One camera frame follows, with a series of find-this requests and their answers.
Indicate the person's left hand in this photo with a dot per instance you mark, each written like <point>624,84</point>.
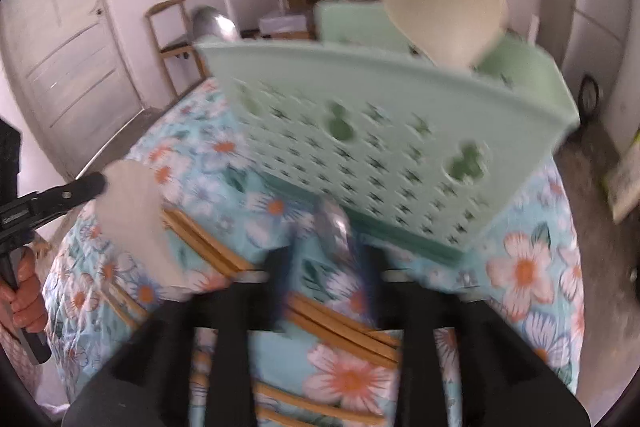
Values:
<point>30,307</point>

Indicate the wooden chair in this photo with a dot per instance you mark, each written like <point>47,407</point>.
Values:
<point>156,32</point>

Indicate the floral blue blanket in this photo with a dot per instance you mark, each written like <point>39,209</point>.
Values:
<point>525,267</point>

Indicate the green perforated utensil holder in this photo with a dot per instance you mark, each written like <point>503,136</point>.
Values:
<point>320,142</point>

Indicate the metal spoon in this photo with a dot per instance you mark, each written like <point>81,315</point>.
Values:
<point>332,227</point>

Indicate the white board strip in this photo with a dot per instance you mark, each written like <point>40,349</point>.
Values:
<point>534,29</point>

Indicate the large cream spoon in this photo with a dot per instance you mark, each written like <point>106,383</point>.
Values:
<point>445,2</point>

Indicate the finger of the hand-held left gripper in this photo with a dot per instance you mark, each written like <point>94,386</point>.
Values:
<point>70,194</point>

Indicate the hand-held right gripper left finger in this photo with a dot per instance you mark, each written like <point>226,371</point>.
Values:
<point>276,292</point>

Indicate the black round disc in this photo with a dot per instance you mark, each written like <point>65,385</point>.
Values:
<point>582,94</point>

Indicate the white panel door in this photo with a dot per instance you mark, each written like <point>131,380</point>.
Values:
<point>65,57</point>

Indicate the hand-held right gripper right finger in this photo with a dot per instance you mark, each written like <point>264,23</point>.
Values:
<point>371,287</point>

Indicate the white plastic spoon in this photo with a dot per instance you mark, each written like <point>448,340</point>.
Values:
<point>132,217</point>

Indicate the white box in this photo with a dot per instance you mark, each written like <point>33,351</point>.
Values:
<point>285,24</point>

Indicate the metal pot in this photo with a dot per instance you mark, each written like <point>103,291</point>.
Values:
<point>215,24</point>

